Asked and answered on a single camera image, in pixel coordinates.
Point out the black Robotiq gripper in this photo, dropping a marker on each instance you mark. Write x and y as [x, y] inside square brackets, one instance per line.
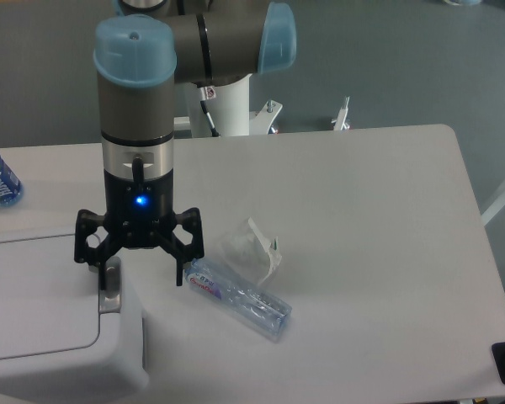
[138, 215]

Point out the white push-button trash can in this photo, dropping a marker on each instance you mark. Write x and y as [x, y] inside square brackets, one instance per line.
[68, 333]

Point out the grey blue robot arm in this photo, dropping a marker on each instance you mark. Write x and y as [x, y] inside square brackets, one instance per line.
[140, 55]

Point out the crumpled clear plastic wrapper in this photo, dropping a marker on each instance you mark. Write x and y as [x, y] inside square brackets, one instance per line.
[250, 253]

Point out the crushed clear plastic bottle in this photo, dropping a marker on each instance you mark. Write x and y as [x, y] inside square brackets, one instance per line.
[248, 303]

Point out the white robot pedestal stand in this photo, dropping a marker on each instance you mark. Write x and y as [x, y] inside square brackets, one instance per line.
[224, 111]

